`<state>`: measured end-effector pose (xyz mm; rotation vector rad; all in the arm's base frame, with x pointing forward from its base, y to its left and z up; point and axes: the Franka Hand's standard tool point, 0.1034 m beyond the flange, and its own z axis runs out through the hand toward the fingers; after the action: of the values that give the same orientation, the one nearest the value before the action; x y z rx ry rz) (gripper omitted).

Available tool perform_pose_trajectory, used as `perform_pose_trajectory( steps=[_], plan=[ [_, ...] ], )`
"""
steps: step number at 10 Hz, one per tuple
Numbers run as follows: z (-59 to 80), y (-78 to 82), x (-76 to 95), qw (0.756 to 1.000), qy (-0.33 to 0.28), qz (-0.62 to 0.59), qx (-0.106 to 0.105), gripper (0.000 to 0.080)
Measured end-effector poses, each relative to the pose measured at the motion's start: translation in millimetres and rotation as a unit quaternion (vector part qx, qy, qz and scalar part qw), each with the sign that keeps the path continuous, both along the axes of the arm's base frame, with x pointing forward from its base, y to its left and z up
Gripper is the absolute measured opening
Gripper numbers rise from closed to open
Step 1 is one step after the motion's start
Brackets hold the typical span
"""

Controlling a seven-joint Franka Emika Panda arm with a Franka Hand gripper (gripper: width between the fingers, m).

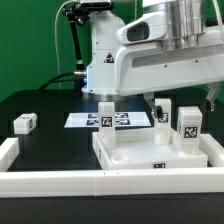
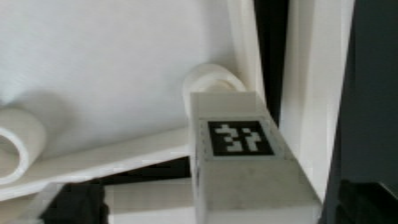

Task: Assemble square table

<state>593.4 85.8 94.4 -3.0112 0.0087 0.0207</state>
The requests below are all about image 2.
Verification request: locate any white U-shaped fence wall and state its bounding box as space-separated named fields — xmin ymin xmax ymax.
xmin=0 ymin=0 xmax=356 ymax=224

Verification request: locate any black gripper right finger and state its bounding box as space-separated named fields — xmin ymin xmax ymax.
xmin=333 ymin=180 xmax=398 ymax=224

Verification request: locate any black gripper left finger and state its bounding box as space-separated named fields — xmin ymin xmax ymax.
xmin=38 ymin=182 xmax=109 ymax=224

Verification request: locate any white square tabletop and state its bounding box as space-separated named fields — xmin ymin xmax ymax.
xmin=0 ymin=0 xmax=262 ymax=201

